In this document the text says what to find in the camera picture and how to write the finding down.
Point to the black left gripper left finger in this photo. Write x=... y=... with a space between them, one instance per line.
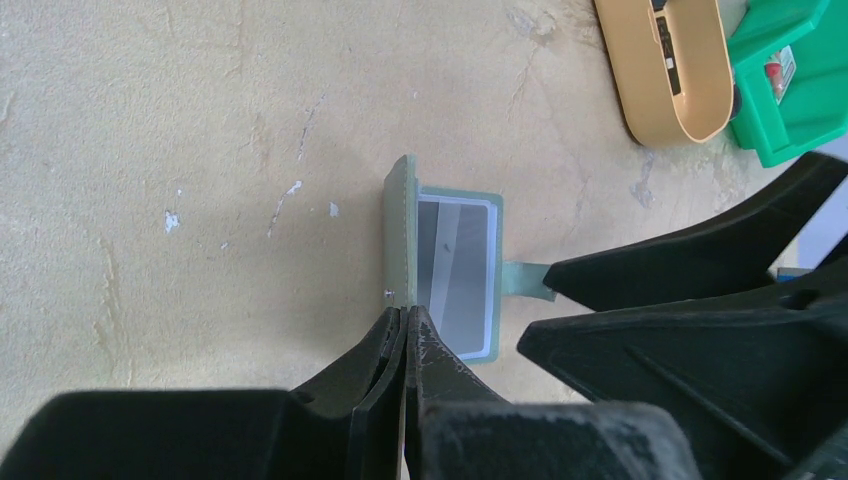
x=343 y=423

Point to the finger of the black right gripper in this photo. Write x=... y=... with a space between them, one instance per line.
x=729 y=253
x=756 y=380

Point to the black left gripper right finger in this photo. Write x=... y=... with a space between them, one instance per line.
x=459 y=428

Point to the green card holder wallet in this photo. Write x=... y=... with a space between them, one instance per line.
x=442 y=249

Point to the black VIP card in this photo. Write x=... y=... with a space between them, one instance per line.
x=667 y=45

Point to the tan oval tray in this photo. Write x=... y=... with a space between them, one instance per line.
x=654 y=117

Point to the green plastic bin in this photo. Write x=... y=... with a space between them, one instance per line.
x=813 y=111

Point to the small box in bin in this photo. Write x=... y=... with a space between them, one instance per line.
x=780 y=69

